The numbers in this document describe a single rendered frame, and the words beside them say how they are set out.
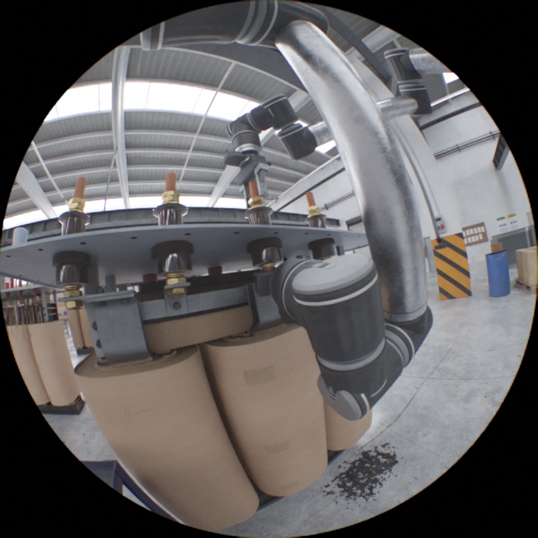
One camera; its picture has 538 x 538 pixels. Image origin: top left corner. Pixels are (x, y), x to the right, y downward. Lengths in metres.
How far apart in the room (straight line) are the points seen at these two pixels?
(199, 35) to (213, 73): 9.53
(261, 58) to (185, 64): 6.24
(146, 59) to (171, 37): 9.40
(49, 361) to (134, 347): 2.21
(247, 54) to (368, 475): 4.80
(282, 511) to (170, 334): 1.14
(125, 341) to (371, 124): 0.63
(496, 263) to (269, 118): 4.69
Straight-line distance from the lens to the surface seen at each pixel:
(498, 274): 4.87
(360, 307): 0.20
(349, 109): 0.32
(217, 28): 0.43
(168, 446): 0.60
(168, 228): 0.35
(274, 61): 3.90
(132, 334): 0.50
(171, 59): 9.68
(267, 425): 0.68
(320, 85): 0.35
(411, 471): 1.45
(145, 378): 0.49
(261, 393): 0.60
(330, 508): 1.31
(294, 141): 0.75
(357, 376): 0.26
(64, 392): 2.76
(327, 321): 0.20
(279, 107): 0.75
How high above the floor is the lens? 1.23
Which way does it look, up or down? 5 degrees up
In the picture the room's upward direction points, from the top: 10 degrees counter-clockwise
